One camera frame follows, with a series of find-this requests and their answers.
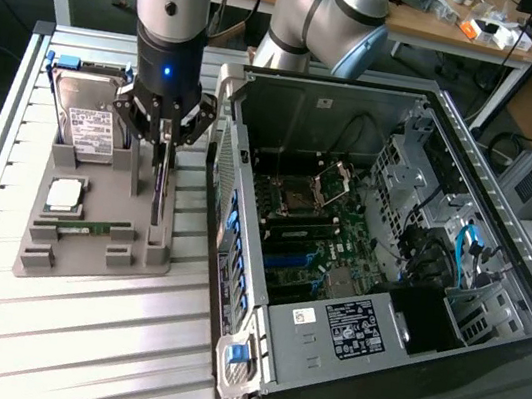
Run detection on black stand pole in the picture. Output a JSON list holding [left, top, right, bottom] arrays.
[[467, 0, 532, 149]]

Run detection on hard disk in blue caddy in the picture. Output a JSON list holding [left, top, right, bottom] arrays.
[[29, 50, 145, 172]]

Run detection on grey chipset heat sink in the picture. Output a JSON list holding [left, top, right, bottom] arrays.
[[324, 267, 363, 301]]

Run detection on small orange box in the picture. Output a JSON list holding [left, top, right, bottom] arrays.
[[457, 16, 483, 42]]

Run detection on open grey PC case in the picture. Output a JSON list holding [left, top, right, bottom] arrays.
[[166, 55, 532, 399]]

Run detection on black wire bundle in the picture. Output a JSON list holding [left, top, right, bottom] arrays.
[[389, 219, 468, 294]]

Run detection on silver CPU chip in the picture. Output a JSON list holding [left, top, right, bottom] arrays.
[[42, 174, 86, 219]]

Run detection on grey power supply unit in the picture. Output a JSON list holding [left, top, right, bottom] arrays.
[[243, 273, 426, 399]]

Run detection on black RAM slot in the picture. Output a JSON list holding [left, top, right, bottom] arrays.
[[252, 148, 327, 182], [262, 220, 342, 253], [259, 207, 340, 238]]

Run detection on small white box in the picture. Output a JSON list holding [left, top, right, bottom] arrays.
[[490, 26, 532, 54]]

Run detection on CPU socket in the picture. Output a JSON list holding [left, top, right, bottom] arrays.
[[268, 173, 326, 219]]

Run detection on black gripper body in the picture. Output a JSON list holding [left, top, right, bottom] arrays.
[[123, 21, 213, 117]]

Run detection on silver disk bay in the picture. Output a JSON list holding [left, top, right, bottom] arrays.
[[435, 273, 522, 354]]

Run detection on grey plastic parts rack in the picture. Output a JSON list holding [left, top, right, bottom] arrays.
[[11, 122, 190, 302]]

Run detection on silver metal drive cage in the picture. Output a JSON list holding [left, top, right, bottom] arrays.
[[355, 125, 464, 269]]

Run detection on blue case latch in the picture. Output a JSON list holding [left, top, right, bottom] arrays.
[[222, 341, 253, 369]]

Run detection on green RAM stick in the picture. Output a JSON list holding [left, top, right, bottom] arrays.
[[54, 214, 115, 240]]

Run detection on green motherboard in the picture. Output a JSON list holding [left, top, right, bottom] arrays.
[[233, 149, 403, 321]]

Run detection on black Nvidia graphics card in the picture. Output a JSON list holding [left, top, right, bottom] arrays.
[[140, 121, 184, 248]]

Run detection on metal socket cover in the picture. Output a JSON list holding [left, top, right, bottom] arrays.
[[308, 156, 357, 212]]

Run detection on light blue wire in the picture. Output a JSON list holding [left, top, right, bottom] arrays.
[[444, 214, 491, 295]]

